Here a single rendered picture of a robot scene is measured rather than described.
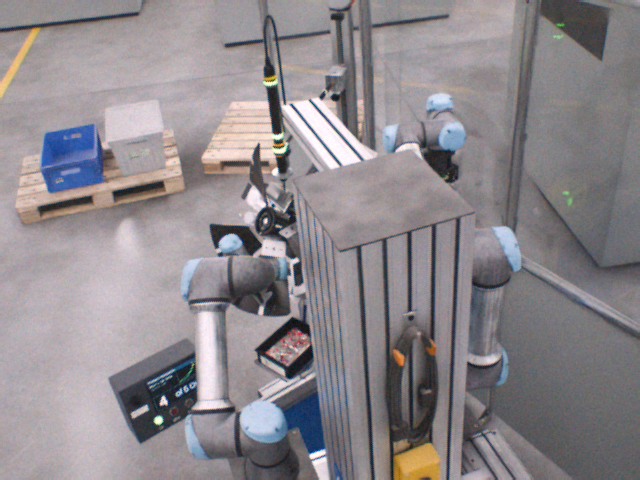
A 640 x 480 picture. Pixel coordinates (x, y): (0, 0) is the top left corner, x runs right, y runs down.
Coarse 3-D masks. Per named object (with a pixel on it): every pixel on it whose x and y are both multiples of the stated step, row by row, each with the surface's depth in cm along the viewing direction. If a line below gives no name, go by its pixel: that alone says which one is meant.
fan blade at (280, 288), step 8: (264, 256) 263; (272, 256) 264; (280, 280) 262; (272, 288) 261; (280, 288) 261; (248, 296) 262; (272, 296) 261; (280, 296) 261; (288, 296) 261; (240, 304) 263; (248, 304) 262; (256, 304) 261; (280, 304) 260; (288, 304) 260; (248, 312) 261; (256, 312) 261; (264, 312) 260; (272, 312) 259; (280, 312) 259; (288, 312) 259
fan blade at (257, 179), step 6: (258, 144) 276; (258, 150) 275; (252, 156) 283; (258, 156) 275; (258, 162) 275; (252, 168) 285; (258, 168) 275; (252, 174) 288; (258, 174) 276; (252, 180) 290; (258, 180) 278; (258, 186) 283; (264, 186) 270; (264, 192) 271; (264, 198) 278
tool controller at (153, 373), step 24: (144, 360) 206; (168, 360) 203; (192, 360) 204; (120, 384) 197; (144, 384) 197; (168, 384) 201; (192, 384) 206; (120, 408) 205; (144, 408) 199; (168, 408) 203; (144, 432) 201
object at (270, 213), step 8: (264, 208) 264; (272, 208) 261; (256, 216) 266; (264, 216) 263; (272, 216) 260; (280, 216) 260; (288, 216) 266; (256, 224) 265; (264, 224) 263; (272, 224) 258; (280, 224) 260; (288, 224) 263; (256, 232) 264; (264, 232) 261; (272, 232) 259; (280, 240) 270
